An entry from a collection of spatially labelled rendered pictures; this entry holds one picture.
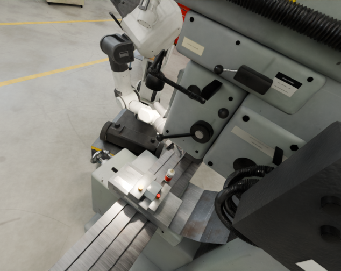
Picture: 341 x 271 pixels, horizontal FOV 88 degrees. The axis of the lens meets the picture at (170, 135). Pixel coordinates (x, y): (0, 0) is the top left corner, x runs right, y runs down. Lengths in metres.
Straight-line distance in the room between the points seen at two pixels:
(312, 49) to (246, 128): 0.21
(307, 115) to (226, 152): 0.22
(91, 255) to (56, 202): 1.17
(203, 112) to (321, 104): 0.27
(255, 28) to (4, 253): 1.97
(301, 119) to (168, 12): 0.72
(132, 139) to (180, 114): 1.08
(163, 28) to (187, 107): 0.49
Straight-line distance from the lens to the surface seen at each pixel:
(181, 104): 0.57
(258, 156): 0.55
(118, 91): 1.07
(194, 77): 0.52
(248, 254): 0.70
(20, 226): 1.99
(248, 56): 0.45
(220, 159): 0.59
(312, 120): 0.50
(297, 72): 0.45
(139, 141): 1.63
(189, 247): 1.18
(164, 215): 0.88
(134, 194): 0.85
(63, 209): 1.96
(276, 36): 0.43
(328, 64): 0.44
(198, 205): 1.10
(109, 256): 0.88
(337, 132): 0.27
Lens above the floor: 1.80
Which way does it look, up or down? 43 degrees down
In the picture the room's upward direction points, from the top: 23 degrees clockwise
